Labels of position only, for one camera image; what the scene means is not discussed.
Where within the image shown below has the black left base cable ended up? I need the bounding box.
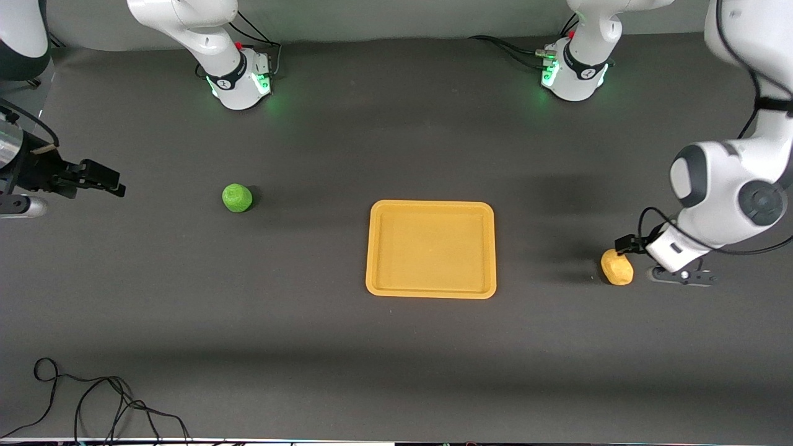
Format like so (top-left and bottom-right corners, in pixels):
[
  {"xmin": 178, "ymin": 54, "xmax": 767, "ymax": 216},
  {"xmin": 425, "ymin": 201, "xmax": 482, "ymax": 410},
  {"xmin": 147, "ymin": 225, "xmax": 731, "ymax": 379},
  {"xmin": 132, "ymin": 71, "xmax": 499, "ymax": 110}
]
[{"xmin": 469, "ymin": 35, "xmax": 553, "ymax": 70}]

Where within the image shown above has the black base cable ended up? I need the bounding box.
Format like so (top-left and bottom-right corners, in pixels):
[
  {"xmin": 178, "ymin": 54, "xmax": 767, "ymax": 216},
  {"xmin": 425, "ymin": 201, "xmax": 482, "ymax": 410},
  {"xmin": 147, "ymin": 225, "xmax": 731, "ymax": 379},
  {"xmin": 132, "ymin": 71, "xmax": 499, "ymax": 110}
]
[
  {"xmin": 229, "ymin": 11, "xmax": 283, "ymax": 79},
  {"xmin": 469, "ymin": 35, "xmax": 553, "ymax": 70}
]

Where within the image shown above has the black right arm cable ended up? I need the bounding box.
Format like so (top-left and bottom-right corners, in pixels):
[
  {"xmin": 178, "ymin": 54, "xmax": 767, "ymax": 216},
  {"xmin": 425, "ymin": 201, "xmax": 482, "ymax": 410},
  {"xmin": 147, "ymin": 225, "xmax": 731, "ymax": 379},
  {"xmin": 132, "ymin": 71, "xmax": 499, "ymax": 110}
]
[{"xmin": 0, "ymin": 98, "xmax": 60, "ymax": 149}]

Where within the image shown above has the green apple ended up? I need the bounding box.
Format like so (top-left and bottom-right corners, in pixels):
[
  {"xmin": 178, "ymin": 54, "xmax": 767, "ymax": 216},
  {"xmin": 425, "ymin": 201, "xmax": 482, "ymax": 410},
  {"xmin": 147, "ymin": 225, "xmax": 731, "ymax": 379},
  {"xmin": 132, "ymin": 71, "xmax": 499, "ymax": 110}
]
[{"xmin": 222, "ymin": 183, "xmax": 253, "ymax": 213}]

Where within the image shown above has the loose thin black cable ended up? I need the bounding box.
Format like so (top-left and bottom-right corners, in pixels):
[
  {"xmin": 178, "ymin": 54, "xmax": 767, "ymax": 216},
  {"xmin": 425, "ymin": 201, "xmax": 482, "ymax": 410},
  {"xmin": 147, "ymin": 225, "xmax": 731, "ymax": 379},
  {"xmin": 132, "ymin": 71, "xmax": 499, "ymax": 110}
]
[{"xmin": 0, "ymin": 357, "xmax": 191, "ymax": 446}]

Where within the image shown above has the dark grey table mat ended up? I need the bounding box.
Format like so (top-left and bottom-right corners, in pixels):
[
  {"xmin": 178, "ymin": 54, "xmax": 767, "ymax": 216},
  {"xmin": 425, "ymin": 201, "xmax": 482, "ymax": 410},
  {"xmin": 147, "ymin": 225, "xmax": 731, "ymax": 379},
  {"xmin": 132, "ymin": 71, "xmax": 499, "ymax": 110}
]
[{"xmin": 0, "ymin": 28, "xmax": 793, "ymax": 442}]

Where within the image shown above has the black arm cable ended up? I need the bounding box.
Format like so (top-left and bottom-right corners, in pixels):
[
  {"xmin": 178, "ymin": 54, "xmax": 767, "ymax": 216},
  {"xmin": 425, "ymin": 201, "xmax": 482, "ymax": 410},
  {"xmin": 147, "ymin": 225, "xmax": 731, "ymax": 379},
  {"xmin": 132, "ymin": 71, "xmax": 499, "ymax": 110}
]
[
  {"xmin": 638, "ymin": 0, "xmax": 793, "ymax": 256},
  {"xmin": 0, "ymin": 98, "xmax": 60, "ymax": 149}
]

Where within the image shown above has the black right base cable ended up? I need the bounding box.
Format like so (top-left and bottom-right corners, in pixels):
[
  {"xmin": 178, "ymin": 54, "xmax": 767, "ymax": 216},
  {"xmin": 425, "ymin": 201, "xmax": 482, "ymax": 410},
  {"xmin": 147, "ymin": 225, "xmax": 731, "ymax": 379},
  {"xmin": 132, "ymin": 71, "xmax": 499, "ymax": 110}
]
[{"xmin": 229, "ymin": 11, "xmax": 283, "ymax": 79}]

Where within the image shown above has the yellow potato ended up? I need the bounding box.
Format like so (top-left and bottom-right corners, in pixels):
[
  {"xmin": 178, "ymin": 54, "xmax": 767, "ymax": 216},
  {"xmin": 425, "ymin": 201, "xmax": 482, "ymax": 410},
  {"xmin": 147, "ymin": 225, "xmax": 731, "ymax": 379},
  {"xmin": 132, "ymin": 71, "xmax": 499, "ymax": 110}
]
[{"xmin": 600, "ymin": 249, "xmax": 635, "ymax": 286}]

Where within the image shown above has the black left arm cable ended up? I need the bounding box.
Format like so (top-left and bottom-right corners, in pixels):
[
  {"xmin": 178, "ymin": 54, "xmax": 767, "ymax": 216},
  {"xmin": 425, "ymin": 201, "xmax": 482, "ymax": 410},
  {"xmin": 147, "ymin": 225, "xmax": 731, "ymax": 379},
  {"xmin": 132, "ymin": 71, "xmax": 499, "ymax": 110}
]
[{"xmin": 638, "ymin": 0, "xmax": 793, "ymax": 256}]

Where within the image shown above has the yellow plastic tray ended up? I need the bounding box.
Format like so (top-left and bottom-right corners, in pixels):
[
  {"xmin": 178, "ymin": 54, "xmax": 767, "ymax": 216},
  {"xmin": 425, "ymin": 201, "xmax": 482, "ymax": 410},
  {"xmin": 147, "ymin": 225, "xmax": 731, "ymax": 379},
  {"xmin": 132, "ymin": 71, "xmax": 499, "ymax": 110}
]
[{"xmin": 365, "ymin": 199, "xmax": 497, "ymax": 300}]

